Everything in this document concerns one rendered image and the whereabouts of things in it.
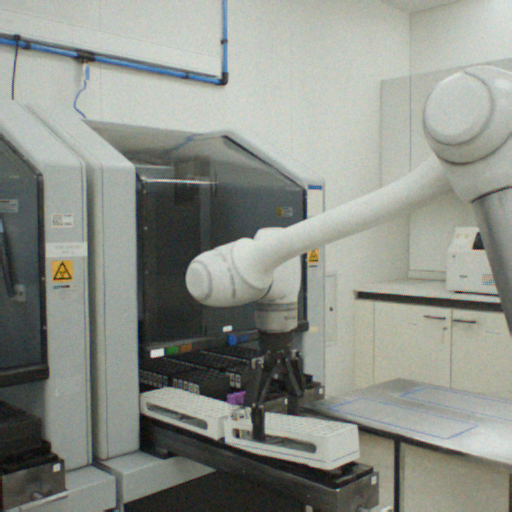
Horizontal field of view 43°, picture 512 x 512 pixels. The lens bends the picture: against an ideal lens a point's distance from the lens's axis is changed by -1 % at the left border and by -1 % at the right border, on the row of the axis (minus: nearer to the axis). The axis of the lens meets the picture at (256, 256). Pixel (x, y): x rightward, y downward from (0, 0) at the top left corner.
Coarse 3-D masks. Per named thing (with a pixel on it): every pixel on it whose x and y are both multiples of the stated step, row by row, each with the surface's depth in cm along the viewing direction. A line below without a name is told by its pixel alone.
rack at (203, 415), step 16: (144, 400) 165; (160, 400) 161; (176, 400) 162; (192, 400) 161; (208, 400) 162; (160, 416) 161; (176, 416) 161; (192, 416) 165; (208, 416) 148; (224, 416) 148; (208, 432) 148
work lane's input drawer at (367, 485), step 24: (144, 432) 163; (168, 432) 156; (192, 432) 151; (192, 456) 150; (216, 456) 144; (240, 456) 139; (264, 456) 135; (264, 480) 134; (288, 480) 129; (312, 480) 126; (336, 480) 123; (360, 480) 126; (312, 504) 125; (336, 504) 121; (360, 504) 126
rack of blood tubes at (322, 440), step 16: (272, 416) 145; (288, 416) 144; (224, 432) 145; (272, 432) 134; (288, 432) 131; (304, 432) 129; (320, 432) 128; (336, 432) 127; (352, 432) 129; (256, 448) 137; (272, 448) 134; (288, 448) 131; (304, 448) 138; (320, 448) 125; (336, 448) 125; (352, 448) 129; (320, 464) 125; (336, 464) 125
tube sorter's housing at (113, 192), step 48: (96, 144) 162; (96, 192) 151; (96, 240) 152; (96, 288) 153; (96, 336) 153; (96, 384) 154; (96, 432) 155; (144, 480) 152; (192, 480) 163; (240, 480) 174
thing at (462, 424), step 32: (384, 384) 193; (416, 384) 193; (320, 416) 166; (352, 416) 162; (384, 416) 162; (416, 416) 161; (448, 416) 161; (480, 416) 161; (448, 448) 139; (480, 448) 138
